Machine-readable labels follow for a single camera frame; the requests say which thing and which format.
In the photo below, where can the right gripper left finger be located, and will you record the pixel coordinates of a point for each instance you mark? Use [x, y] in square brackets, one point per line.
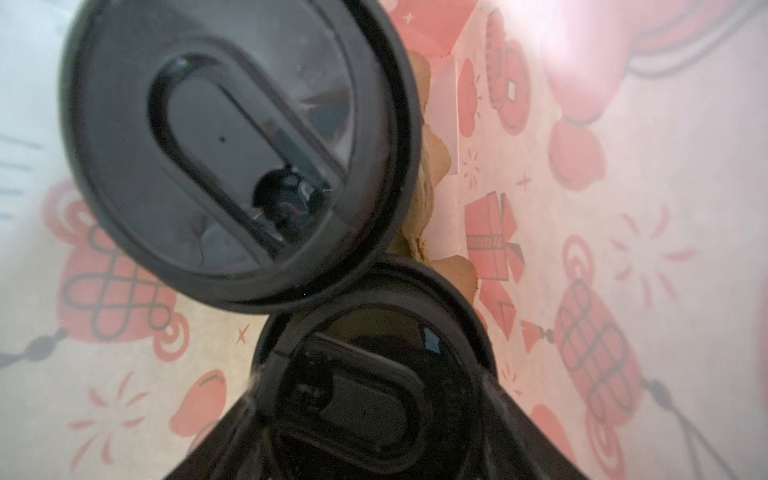
[233, 448]

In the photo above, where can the black cup lid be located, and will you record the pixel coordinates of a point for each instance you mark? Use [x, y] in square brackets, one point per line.
[380, 381]
[255, 156]

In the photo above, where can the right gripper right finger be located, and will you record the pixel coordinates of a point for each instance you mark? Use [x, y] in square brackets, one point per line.
[514, 447]

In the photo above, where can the single pulp cup carrier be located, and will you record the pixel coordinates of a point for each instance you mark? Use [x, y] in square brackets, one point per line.
[434, 165]

